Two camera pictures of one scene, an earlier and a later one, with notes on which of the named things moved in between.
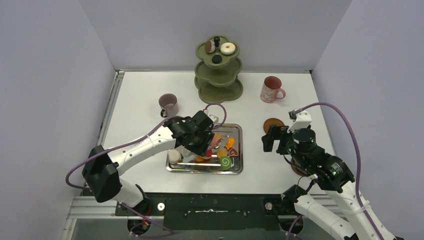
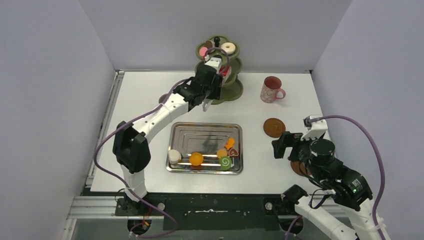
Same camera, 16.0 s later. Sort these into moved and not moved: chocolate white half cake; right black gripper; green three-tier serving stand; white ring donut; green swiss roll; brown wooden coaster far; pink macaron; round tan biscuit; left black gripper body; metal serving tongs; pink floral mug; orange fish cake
Moved: left black gripper body; right black gripper; pink macaron; metal serving tongs
Not moved: brown wooden coaster far; orange fish cake; round tan biscuit; pink floral mug; green swiss roll; green three-tier serving stand; chocolate white half cake; white ring donut
